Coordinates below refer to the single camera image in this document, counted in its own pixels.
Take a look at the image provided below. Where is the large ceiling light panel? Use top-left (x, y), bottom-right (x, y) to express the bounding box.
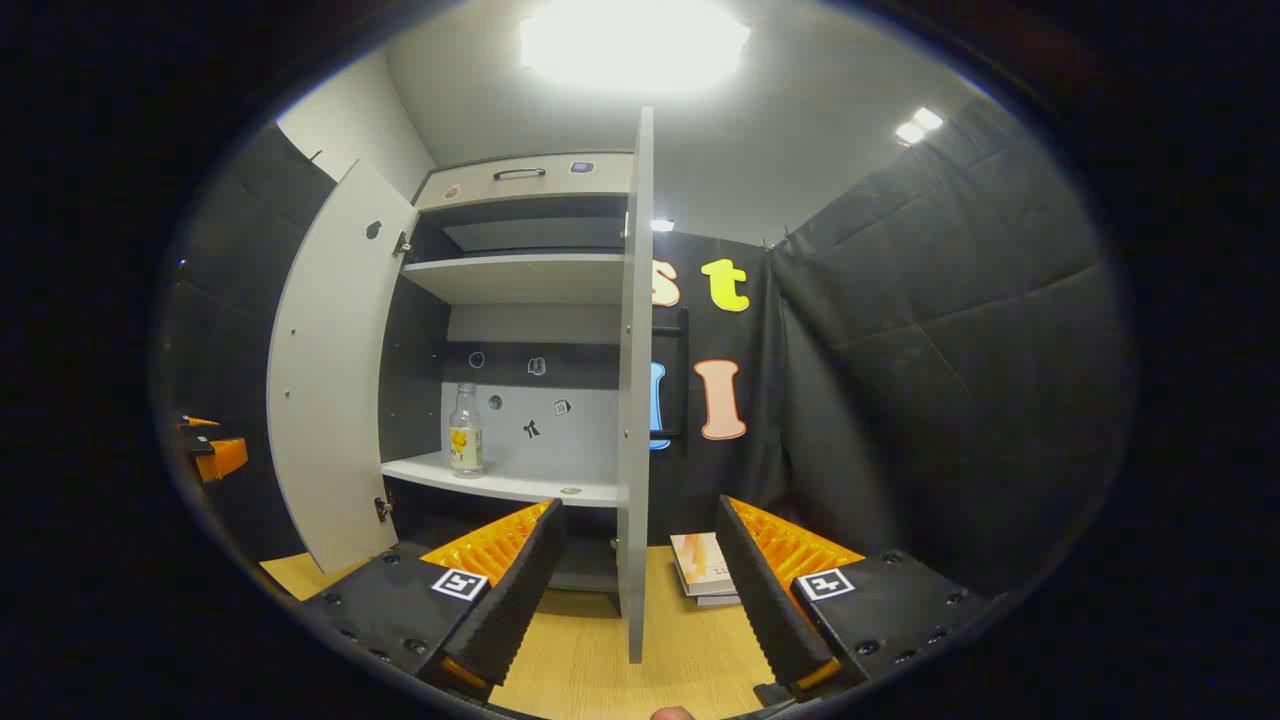
top-left (520, 0), bottom-right (751, 96)

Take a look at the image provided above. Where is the grey white cabinet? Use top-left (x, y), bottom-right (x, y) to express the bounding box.
top-left (380, 150), bottom-right (641, 601)

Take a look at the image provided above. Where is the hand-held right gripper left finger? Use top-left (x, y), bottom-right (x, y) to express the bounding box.
top-left (300, 500), bottom-right (564, 701)

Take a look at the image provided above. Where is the clear plastic bottle yellow label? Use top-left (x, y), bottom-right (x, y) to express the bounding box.
top-left (447, 383), bottom-right (486, 478)

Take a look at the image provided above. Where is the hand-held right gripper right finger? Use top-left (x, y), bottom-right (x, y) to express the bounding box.
top-left (715, 495), bottom-right (1001, 701)

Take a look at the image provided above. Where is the black backdrop cloth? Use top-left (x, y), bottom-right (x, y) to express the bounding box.
top-left (160, 95), bottom-right (1136, 601)

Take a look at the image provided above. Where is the white paperback book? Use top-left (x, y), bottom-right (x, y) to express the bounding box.
top-left (670, 532), bottom-right (738, 598)

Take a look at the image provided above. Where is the small ceiling light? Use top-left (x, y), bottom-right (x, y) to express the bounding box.
top-left (895, 107), bottom-right (944, 147)

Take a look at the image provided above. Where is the white cabinet drawer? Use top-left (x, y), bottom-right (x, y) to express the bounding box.
top-left (413, 152), bottom-right (636, 211)

